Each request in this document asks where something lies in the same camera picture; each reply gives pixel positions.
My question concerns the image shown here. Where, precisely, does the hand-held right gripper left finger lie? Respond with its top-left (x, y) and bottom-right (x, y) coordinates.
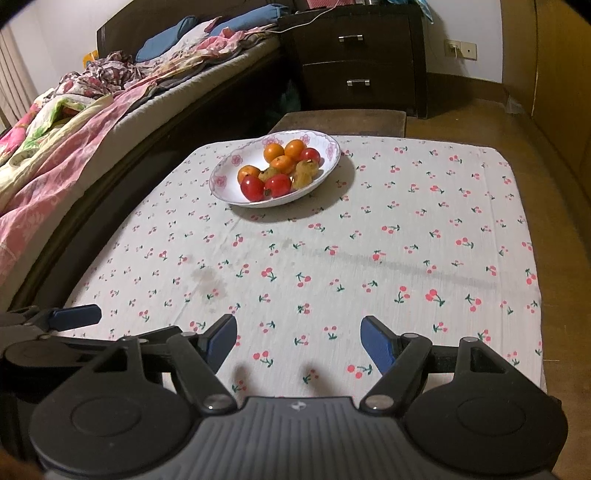
top-left (92, 314), bottom-right (239, 412)

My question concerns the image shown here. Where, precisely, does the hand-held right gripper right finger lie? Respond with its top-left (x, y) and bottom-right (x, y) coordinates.
top-left (360, 316), bottom-right (513, 412)

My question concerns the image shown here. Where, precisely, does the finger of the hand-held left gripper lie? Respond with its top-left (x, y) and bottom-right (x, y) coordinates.
top-left (39, 333), bottom-right (122, 364)
top-left (18, 304), bottom-right (102, 331)

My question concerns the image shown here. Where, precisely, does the white pink flower plate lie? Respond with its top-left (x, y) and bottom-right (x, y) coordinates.
top-left (209, 130), bottom-right (341, 208)

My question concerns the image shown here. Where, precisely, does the cherry print tablecloth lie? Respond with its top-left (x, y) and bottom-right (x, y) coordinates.
top-left (60, 134), bottom-right (548, 398)

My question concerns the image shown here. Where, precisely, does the pink floral blanket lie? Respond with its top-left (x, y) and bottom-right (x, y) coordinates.
top-left (0, 25), bottom-right (278, 282)

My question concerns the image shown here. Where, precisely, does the yellow green floral quilt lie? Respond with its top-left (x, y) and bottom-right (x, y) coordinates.
top-left (0, 90), bottom-right (112, 171)

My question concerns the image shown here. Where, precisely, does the low wooden bench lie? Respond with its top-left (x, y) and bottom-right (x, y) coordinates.
top-left (268, 109), bottom-right (408, 138)

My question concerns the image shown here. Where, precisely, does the beige curtain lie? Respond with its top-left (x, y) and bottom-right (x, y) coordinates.
top-left (0, 32), bottom-right (35, 130)

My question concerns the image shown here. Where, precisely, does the grey mattress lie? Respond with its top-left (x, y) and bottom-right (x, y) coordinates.
top-left (106, 37), bottom-right (282, 139)

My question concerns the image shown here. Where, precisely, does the patterned cloth heap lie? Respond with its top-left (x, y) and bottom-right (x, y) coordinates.
top-left (53, 52), bottom-right (153, 97)

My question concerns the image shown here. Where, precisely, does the dark nightstand drawer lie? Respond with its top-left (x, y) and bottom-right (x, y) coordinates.
top-left (300, 18), bottom-right (414, 65)
top-left (302, 60), bottom-right (416, 109)

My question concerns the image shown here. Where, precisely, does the green bag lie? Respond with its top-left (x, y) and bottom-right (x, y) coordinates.
top-left (277, 80), bottom-right (303, 114)

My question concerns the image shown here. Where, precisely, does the blue pillow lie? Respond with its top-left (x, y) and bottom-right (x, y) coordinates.
top-left (136, 16), bottom-right (197, 63)

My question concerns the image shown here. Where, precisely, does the dark wooden bed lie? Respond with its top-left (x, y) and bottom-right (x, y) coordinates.
top-left (0, 4), bottom-right (296, 315)

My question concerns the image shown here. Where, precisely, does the dark wooden nightstand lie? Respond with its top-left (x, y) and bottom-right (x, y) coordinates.
top-left (277, 0), bottom-right (429, 120)

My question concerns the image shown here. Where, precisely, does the tan wooden cabinet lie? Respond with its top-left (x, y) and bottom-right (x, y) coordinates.
top-left (501, 0), bottom-right (591, 185)

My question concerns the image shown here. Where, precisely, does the blue plastic bag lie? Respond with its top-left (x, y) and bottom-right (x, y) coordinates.
top-left (406, 0), bottom-right (435, 24)

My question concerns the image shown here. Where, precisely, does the wall socket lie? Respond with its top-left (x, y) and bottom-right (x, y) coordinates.
top-left (444, 39), bottom-right (478, 60)

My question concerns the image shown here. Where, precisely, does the white cable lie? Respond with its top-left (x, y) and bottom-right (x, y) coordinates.
top-left (277, 6), bottom-right (335, 34)

